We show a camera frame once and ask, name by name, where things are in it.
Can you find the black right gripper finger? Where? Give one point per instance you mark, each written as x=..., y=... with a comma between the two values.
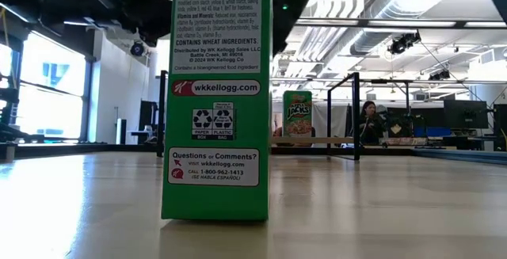
x=283, y=27

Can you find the green Apple Jacks cereal box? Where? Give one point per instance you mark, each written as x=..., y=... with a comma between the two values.
x=218, y=124
x=298, y=112

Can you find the black ceiling spotlight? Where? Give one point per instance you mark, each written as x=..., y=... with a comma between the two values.
x=439, y=75
x=402, y=44

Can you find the person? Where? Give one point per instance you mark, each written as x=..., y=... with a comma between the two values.
x=370, y=126

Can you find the black cabinet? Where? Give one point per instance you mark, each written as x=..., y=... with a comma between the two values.
x=146, y=120

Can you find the blue flat panel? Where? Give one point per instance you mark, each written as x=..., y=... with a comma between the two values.
x=431, y=132

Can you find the white tower unit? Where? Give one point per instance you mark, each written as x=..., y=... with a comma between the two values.
x=120, y=132

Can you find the black computer monitor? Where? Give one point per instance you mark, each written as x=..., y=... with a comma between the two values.
x=465, y=114
x=501, y=124

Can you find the long ceiling light strip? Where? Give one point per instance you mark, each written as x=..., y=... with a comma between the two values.
x=79, y=23

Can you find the large bright window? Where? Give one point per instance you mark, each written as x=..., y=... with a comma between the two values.
x=51, y=104

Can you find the black equipment rack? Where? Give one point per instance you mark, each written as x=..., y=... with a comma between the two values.
x=6, y=96

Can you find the small grey block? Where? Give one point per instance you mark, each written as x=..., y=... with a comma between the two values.
x=8, y=152

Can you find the silver ventilation duct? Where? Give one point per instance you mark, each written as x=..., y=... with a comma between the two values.
x=380, y=29

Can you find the round black ceiling camera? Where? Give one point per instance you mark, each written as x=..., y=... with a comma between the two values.
x=137, y=48

